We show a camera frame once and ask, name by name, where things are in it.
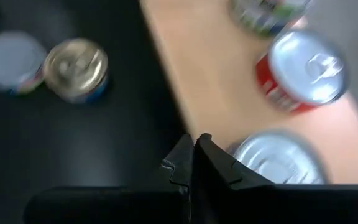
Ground wooden shelf black legs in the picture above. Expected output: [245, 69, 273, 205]
[138, 0, 358, 185]

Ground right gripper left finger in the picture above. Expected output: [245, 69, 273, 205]
[23, 134, 195, 224]

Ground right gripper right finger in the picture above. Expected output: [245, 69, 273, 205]
[194, 133, 358, 224]

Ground silver can dark blue label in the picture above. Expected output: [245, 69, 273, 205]
[227, 130, 328, 185]

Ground silver can green white label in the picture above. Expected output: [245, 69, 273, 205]
[228, 0, 315, 38]
[0, 30, 48, 96]

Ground silver can red label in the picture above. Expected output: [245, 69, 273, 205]
[255, 29, 351, 114]

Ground gold can pink blue label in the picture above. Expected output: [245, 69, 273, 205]
[43, 37, 110, 105]

